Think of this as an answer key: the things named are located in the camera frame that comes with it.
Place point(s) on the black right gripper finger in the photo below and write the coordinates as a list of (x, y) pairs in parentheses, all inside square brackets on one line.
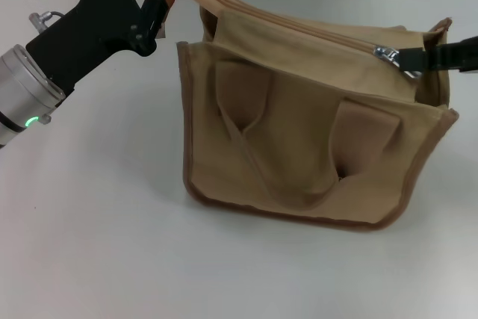
[(414, 59)]

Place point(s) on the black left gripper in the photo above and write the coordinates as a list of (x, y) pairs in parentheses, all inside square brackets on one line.
[(97, 24)]

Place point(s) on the silver metal zipper pull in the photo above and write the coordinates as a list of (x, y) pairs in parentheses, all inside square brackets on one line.
[(388, 55)]

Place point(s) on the khaki canvas food bag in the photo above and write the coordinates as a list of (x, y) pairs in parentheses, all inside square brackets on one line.
[(298, 139)]

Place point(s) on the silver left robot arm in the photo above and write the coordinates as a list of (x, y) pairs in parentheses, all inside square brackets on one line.
[(22, 87)]

